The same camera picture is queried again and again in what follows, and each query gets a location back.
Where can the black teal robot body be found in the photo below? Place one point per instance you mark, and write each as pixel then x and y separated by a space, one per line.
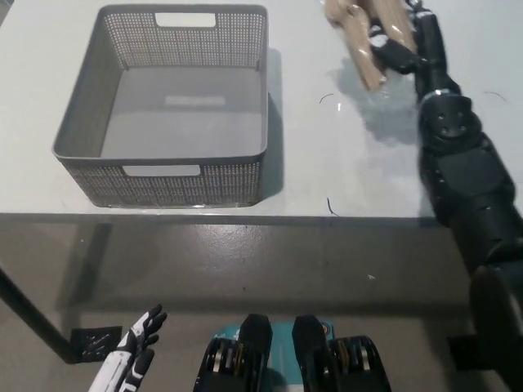
pixel 253 359

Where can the bag of wooden cutlery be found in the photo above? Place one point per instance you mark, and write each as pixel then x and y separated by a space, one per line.
pixel 363 53

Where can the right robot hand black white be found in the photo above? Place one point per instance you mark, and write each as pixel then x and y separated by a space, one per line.
pixel 431 45

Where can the grey perforated plastic basket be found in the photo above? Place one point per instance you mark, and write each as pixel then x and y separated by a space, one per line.
pixel 180 118

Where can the black metal table leg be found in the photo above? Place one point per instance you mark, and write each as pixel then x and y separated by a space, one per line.
pixel 32 312

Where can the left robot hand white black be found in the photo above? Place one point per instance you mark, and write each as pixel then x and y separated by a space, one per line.
pixel 126 355

